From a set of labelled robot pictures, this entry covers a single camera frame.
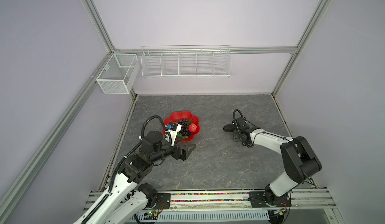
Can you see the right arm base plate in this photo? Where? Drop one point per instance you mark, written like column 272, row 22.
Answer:
column 258, row 199

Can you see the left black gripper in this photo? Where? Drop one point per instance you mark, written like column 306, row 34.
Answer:
column 177, row 155

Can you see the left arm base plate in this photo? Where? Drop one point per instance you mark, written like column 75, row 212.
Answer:
column 160, row 201

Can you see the purple fake grape bunch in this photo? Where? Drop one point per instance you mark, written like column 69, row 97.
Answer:
column 184, row 133

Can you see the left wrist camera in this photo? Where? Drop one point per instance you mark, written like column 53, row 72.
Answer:
column 171, row 131

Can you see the dark fake avocado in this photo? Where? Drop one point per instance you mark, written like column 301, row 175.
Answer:
column 229, row 128

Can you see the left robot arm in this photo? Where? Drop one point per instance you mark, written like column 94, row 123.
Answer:
column 126, row 196

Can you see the red fake apple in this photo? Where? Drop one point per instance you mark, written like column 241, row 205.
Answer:
column 192, row 128

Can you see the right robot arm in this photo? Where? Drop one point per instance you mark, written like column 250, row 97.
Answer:
column 299, row 159

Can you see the small white mesh basket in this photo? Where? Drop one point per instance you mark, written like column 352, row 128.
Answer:
column 118, row 74

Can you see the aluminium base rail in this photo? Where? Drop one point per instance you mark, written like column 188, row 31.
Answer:
column 238, row 200

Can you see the long white wire basket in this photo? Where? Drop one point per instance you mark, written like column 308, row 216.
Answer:
column 186, row 61

